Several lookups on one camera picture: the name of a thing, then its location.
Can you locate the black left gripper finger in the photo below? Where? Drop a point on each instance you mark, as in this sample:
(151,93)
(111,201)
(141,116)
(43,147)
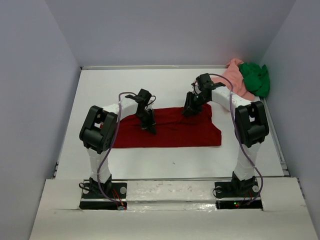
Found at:
(152,128)
(144,126)

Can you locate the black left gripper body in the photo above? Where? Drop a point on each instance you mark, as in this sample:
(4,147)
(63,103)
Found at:
(144,117)

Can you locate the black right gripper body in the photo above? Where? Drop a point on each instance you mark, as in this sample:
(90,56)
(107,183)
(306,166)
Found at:
(200,101)

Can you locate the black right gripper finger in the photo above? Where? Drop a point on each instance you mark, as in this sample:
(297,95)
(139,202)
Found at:
(189,100)
(194,109)

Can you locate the dark red t-shirt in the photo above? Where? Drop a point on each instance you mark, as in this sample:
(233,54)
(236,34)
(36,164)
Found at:
(173,130)

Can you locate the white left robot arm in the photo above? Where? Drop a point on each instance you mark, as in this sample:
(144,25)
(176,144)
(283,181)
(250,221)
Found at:
(100,129)

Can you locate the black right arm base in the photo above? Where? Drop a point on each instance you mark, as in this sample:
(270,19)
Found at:
(237,194)

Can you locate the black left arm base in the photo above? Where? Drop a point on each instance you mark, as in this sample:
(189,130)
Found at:
(92,198)

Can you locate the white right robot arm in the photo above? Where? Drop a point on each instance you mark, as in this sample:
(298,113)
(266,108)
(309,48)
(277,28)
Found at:
(250,127)

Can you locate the pink t-shirt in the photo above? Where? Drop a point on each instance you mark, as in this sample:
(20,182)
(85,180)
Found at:
(233,74)

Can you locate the green t-shirt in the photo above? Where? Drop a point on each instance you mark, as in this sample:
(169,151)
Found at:
(256,78)

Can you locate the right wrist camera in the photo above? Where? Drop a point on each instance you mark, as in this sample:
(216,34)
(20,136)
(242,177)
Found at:
(196,89)

